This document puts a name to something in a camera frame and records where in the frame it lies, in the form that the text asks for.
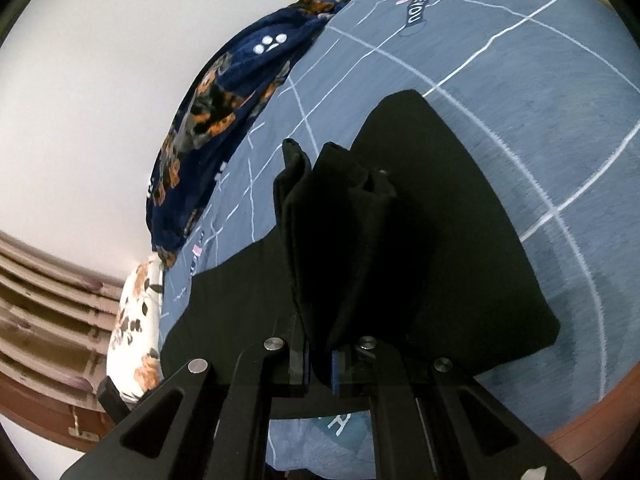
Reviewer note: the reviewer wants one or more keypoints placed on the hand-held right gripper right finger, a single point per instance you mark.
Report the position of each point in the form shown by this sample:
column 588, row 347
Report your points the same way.
column 337, row 370

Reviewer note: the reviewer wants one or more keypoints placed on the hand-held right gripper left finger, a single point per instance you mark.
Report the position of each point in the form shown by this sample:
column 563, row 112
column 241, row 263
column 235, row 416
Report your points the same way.
column 305, row 367

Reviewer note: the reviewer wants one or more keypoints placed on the black pants with orange lining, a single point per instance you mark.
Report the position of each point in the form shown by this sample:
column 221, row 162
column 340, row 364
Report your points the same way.
column 425, row 210

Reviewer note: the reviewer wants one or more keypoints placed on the white floral pillow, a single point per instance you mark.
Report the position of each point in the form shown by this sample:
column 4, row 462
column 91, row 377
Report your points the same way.
column 132, row 320

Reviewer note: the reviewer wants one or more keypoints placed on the navy floral blanket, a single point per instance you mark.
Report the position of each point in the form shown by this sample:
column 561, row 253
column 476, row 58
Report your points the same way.
column 240, row 85

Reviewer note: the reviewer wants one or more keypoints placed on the grey bedsheet with white lines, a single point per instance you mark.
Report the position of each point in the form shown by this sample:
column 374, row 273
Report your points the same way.
column 500, row 85

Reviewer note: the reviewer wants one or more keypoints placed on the brown wooden bed frame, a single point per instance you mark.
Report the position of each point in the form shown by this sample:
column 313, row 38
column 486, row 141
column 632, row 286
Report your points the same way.
column 580, row 430

